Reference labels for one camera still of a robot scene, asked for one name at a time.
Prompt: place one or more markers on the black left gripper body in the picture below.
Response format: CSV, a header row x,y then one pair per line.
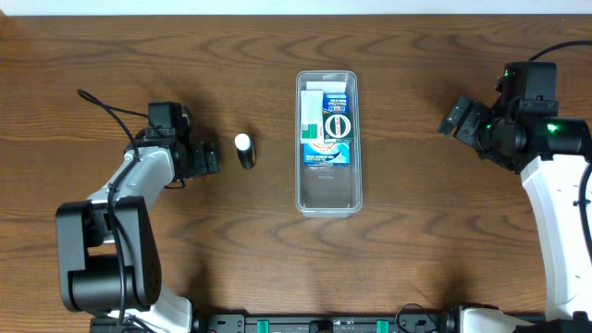
x,y
198,166

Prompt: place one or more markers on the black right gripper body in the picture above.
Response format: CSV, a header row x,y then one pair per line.
x,y
465,123

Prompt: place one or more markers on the black bottle white cap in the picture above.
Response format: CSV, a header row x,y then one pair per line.
x,y
245,150

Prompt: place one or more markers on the green Zam-Buk box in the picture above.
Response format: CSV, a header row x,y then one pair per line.
x,y
337,127

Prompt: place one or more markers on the blue Kool Fever box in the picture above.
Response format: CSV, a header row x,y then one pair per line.
x,y
338,153

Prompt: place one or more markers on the white green Panadol box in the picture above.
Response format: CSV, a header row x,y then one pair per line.
x,y
311,116

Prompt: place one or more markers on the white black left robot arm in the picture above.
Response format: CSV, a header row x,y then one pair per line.
x,y
109,265

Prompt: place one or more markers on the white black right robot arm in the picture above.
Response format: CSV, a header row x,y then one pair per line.
x,y
552,156

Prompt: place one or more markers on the clear plastic container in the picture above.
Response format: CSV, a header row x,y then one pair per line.
x,y
327,190

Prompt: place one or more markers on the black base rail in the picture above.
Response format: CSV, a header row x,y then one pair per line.
x,y
407,321

